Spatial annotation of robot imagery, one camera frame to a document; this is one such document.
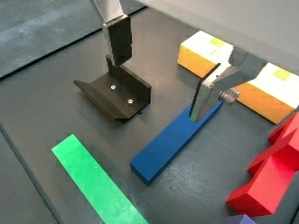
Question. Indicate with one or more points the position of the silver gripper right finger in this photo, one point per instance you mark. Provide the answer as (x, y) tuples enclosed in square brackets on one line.
[(216, 88)]

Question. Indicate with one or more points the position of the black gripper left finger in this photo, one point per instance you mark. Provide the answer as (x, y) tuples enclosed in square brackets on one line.
[(116, 26)]

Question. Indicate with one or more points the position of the green long block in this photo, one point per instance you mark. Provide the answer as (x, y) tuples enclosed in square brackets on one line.
[(111, 204)]

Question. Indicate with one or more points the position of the yellow puzzle board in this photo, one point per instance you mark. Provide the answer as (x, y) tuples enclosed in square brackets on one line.
[(271, 94)]

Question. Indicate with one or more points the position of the blue long block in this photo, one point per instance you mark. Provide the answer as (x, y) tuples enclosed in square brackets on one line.
[(158, 154)]

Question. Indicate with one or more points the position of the red cross-shaped block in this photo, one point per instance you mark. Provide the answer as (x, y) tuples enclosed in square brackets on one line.
[(272, 169)]

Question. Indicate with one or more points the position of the purple cross-shaped block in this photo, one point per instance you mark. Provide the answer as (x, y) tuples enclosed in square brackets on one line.
[(238, 219)]

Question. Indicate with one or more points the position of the black angle bracket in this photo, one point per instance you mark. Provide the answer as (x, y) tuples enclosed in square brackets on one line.
[(119, 92)]

